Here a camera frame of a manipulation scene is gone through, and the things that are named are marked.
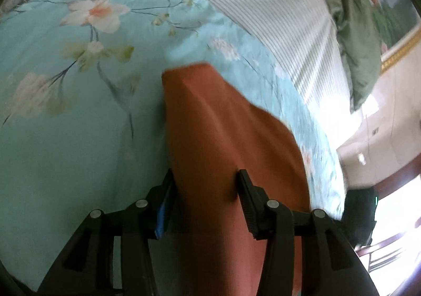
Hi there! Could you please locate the dark wooden chair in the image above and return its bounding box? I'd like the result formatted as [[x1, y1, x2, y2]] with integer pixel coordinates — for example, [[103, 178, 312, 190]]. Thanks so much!
[[355, 230, 412, 273]]

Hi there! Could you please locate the white striped duvet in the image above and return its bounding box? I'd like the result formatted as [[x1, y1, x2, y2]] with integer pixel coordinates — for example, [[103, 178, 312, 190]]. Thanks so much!
[[154, 0, 354, 119]]

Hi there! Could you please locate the green pillow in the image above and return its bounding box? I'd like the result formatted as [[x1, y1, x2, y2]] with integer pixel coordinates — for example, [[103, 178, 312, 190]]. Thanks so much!
[[309, 0, 384, 114]]

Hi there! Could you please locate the thin wall cable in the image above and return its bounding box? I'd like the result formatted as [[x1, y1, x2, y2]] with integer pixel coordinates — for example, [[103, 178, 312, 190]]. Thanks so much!
[[363, 109, 375, 168]]

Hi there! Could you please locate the rust orange knit sweater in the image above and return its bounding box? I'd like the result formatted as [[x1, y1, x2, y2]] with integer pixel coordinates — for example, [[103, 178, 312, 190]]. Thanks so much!
[[161, 63, 311, 296]]

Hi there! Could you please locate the gold framed wall painting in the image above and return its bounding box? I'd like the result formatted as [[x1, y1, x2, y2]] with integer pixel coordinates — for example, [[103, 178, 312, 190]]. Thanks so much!
[[342, 0, 421, 75]]

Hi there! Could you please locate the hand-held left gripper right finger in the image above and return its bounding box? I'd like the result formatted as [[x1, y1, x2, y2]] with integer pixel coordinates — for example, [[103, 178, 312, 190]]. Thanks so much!
[[237, 169, 380, 296]]

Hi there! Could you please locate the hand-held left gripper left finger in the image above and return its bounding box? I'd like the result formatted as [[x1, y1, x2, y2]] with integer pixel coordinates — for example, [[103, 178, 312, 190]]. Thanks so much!
[[38, 168, 178, 296]]

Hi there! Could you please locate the light blue floral bedsheet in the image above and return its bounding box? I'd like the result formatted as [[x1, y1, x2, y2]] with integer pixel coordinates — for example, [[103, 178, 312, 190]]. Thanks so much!
[[0, 0, 346, 293]]

